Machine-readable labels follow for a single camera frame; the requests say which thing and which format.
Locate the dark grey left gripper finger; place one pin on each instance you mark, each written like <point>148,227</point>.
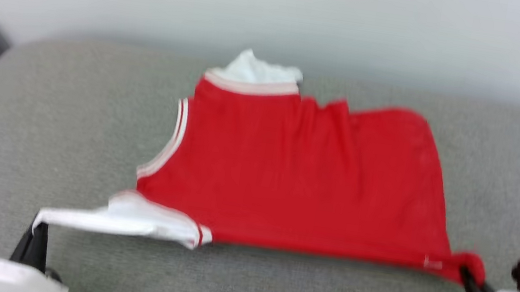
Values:
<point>41,250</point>
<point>24,248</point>

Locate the red and white basketball jersey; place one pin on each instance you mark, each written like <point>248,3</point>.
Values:
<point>297,171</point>

